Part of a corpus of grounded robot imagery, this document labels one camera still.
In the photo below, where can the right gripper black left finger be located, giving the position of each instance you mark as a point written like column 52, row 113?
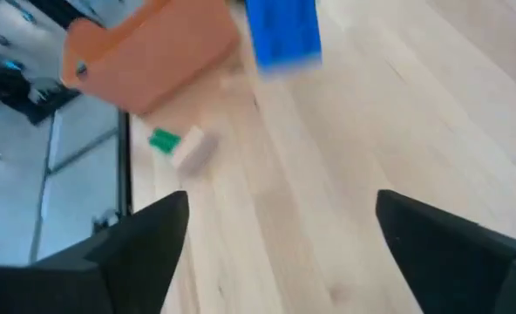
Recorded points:
column 127, row 261

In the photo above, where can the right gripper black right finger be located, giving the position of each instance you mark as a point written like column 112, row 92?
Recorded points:
column 450, row 257

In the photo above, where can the plain wooden block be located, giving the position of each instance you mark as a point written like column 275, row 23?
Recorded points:
column 188, row 146

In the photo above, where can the blue toy brick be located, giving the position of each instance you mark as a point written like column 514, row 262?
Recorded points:
column 284, row 35

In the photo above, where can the green toy brick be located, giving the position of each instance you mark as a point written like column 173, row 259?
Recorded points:
column 164, row 141

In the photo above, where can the orange plastic bin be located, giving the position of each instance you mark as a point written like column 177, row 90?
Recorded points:
column 153, row 56

